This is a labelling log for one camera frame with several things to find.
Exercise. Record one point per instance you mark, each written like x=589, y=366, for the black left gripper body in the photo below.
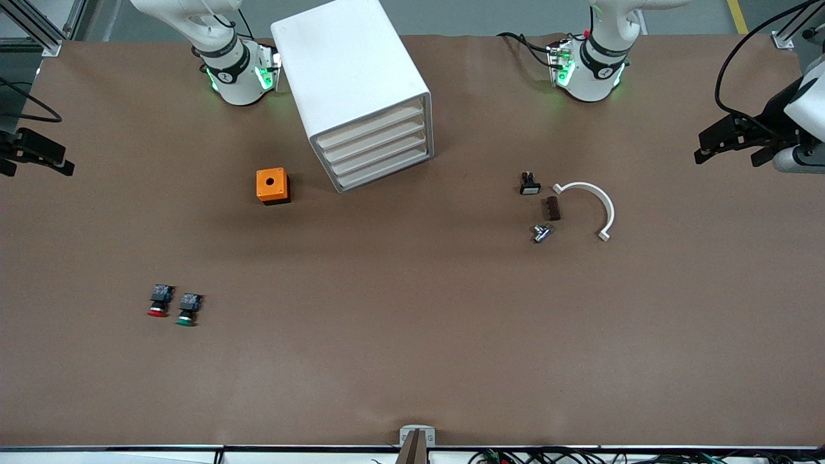
x=775, y=115

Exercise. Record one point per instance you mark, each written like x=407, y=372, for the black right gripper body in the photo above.
x=29, y=147

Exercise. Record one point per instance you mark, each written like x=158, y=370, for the red push button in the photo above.
x=161, y=296

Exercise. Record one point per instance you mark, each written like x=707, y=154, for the white plastic drawer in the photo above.
x=374, y=151
x=374, y=138
x=374, y=165
x=374, y=125

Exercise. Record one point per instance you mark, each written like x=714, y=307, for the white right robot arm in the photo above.
x=238, y=84

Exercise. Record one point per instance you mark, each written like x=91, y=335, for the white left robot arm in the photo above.
x=590, y=77

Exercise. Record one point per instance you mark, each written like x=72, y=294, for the black square white-faced button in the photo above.
x=530, y=187

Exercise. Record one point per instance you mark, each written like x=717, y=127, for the green push button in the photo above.
x=189, y=303

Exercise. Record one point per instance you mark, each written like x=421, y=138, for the white drawer cabinet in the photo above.
x=348, y=64

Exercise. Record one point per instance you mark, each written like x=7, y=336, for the white half-round clamp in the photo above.
x=585, y=186

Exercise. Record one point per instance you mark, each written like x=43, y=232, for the brown ribbed block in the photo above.
x=552, y=209

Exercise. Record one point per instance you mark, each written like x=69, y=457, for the silver metal tee fitting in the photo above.
x=541, y=233

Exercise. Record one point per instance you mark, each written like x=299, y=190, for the orange box with hole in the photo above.
x=271, y=183

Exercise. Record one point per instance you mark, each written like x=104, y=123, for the aluminium frame profile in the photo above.
x=51, y=46
x=783, y=40

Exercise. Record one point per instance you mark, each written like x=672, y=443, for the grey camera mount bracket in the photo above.
x=417, y=444

